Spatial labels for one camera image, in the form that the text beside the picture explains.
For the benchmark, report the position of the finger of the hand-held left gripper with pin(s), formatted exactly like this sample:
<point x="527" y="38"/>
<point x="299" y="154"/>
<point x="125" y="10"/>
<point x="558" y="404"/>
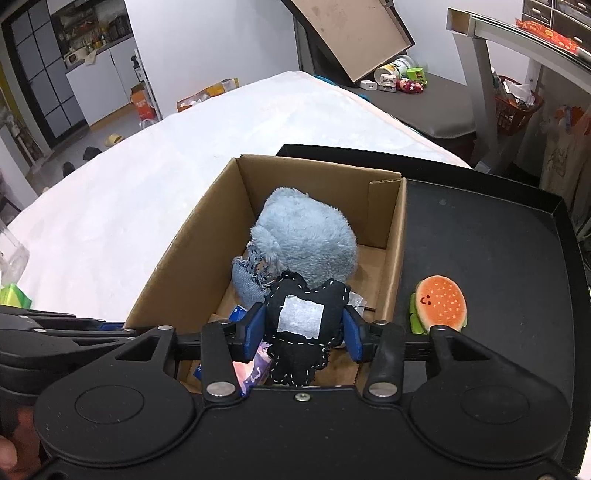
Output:
<point x="46" y="340"/>
<point x="41" y="318"/>

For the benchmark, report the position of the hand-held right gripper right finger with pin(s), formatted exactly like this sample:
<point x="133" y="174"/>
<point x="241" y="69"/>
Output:
<point x="353" y="334"/>

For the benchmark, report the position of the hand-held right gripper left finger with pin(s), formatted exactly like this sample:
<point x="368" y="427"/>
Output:
<point x="256" y="330"/>

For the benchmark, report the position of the black stitched plush toy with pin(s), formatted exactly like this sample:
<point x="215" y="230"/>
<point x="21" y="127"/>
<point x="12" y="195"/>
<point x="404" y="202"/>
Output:
<point x="291" y="300"/>

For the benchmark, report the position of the blue denim cloth piece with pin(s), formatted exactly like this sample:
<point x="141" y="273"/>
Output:
<point x="247" y="284"/>

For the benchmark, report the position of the brown cardboard box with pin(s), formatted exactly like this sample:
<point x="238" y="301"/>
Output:
<point x="194" y="240"/>

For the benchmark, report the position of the person's left hand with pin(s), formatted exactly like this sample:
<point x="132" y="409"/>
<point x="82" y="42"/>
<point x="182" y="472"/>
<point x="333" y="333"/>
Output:
<point x="7" y="459"/>

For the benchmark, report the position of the green packet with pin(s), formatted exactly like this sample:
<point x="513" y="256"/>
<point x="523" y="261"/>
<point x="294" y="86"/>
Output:
<point x="14" y="295"/>

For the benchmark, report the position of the blue and pink packet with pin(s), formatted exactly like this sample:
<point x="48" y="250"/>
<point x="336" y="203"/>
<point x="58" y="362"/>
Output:
<point x="251" y="369"/>

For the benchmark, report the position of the clear glass jar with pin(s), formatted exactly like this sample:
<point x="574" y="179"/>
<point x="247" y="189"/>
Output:
<point x="11" y="258"/>

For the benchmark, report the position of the burger plush toy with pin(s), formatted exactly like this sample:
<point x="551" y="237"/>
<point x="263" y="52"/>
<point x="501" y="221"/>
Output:
<point x="441" y="300"/>

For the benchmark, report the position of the light blue fluffy plush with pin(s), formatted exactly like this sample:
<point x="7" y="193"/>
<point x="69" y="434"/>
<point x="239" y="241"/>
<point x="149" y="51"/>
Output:
<point x="304" y="230"/>

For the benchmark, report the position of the black shoe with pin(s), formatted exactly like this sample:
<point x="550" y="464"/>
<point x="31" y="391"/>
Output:
<point x="92" y="152"/>
<point x="69" y="168"/>

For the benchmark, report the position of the black tray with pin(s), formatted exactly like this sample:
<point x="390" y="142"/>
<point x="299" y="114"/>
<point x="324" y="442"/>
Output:
<point x="485" y="240"/>

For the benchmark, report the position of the tape roll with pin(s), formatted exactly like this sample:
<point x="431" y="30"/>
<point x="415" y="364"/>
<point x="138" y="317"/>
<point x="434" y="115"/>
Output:
<point x="113" y="139"/>

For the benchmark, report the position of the black framed glass door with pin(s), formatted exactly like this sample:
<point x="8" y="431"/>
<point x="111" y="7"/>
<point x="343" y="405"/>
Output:
<point x="46" y="92"/>

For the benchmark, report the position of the orange and white carton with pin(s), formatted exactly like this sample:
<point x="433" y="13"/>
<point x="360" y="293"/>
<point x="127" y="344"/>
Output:
<point x="144" y="106"/>

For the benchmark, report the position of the grey bench pad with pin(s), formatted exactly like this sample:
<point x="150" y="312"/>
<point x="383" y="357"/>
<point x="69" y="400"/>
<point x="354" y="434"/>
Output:
<point x="429" y="108"/>

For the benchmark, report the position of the white cabinet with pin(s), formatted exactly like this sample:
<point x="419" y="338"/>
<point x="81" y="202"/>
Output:
<point x="101" y="83"/>

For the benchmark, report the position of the cardboard tissue box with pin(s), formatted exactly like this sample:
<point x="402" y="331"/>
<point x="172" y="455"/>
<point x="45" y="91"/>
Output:
<point x="217" y="90"/>

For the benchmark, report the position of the white charger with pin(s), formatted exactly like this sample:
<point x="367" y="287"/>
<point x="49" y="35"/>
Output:
<point x="369" y="86"/>

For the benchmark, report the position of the red toy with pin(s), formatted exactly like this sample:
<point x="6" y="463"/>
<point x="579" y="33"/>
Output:
<point x="410" y="86"/>

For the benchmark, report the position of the red plastic basket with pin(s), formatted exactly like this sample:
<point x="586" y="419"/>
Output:
<point x="508" y="115"/>

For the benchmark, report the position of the green cup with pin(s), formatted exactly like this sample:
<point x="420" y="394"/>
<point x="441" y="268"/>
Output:
<point x="417" y="74"/>

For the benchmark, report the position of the white can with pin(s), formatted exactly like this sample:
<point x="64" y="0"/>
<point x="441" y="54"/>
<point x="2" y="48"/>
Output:
<point x="397" y="67"/>

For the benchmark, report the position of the beige tote bag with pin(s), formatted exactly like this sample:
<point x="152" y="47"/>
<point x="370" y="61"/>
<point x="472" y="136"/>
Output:
<point x="558" y="157"/>

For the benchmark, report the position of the cluttered kitchen shelf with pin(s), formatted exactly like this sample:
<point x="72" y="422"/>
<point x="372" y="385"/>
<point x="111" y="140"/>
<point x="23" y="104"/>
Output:
<point x="87" y="32"/>

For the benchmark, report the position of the brown wooden board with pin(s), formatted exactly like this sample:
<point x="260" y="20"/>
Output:
<point x="355" y="37"/>

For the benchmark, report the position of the red packet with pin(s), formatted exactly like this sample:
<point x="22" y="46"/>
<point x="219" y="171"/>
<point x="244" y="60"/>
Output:
<point x="549" y="34"/>

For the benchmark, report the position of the dark drawer unit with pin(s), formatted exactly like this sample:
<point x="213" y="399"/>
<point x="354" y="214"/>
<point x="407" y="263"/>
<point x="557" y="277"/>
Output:
<point x="568" y="18"/>

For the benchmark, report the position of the white desk frame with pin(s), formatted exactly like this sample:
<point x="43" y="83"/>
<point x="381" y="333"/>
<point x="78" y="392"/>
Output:
<point x="480" y="92"/>

